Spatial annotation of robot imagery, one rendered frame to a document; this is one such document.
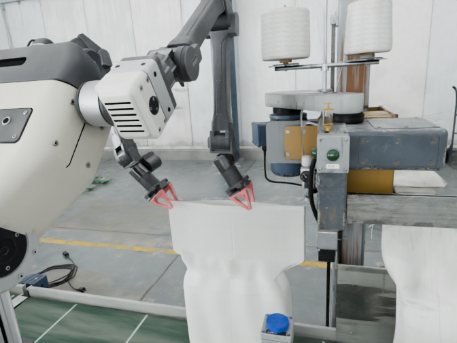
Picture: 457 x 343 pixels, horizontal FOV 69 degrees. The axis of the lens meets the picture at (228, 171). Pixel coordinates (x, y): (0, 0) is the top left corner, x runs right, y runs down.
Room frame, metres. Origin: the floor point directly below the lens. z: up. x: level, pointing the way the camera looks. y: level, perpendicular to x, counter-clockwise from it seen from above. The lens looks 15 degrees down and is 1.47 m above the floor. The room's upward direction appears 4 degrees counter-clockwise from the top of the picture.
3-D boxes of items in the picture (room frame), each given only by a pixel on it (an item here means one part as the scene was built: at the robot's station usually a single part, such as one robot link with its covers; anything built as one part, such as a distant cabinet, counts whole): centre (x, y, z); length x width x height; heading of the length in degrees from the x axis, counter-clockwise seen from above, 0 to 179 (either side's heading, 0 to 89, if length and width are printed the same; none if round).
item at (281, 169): (1.34, -0.25, 1.21); 0.15 x 0.15 x 0.25
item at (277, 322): (0.75, -0.10, 0.84); 0.06 x 0.06 x 0.02
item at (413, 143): (0.91, -0.41, 1.21); 0.30 x 0.25 x 0.30; 73
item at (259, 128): (1.33, -0.15, 1.25); 0.10 x 0.08 x 0.12; 8
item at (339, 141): (0.80, -0.26, 1.29); 0.08 x 0.05 x 0.09; 73
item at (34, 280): (1.80, 1.31, 0.35); 0.30 x 0.15 x 0.15; 73
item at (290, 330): (0.75, -0.10, 0.81); 0.08 x 0.08 x 0.06; 73
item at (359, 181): (1.25, -0.47, 1.18); 0.34 x 0.25 x 0.31; 163
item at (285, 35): (1.20, -0.22, 1.61); 0.17 x 0.17 x 0.17
